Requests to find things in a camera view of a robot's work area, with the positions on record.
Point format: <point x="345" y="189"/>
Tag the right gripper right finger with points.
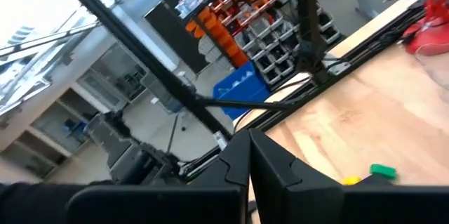
<point x="273" y="175"/>

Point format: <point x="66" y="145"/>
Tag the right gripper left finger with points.
<point x="231" y="168"/>

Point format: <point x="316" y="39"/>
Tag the yellow stapler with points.
<point x="350" y="180"/>

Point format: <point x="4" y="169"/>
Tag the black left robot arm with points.
<point x="310" y="24"/>

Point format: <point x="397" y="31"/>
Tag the blue storage crate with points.
<point x="242" y="90"/>

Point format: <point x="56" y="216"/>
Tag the parts bin rack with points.
<point x="245" y="24"/>

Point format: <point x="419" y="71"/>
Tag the black board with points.
<point x="172" y="31"/>

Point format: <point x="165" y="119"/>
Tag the white cabinet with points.
<point x="70" y="122"/>

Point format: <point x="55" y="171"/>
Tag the red desk lamp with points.
<point x="429" y="38"/>

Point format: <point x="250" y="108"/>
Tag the black aluminium frame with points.
<point x="140" y="52"/>

